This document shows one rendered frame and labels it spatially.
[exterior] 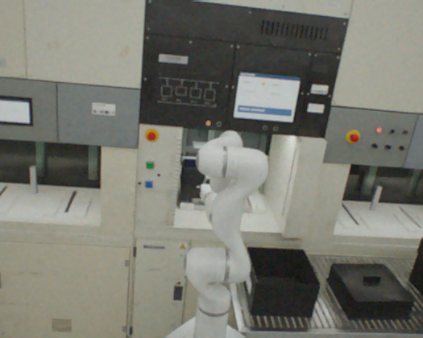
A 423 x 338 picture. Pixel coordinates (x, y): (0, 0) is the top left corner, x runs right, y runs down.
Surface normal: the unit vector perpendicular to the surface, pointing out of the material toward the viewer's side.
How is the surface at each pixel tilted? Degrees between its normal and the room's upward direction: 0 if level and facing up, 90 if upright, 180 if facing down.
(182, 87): 90
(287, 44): 90
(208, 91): 90
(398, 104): 90
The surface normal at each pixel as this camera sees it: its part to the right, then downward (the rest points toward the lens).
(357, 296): 0.11, -0.92
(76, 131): 0.09, 0.40
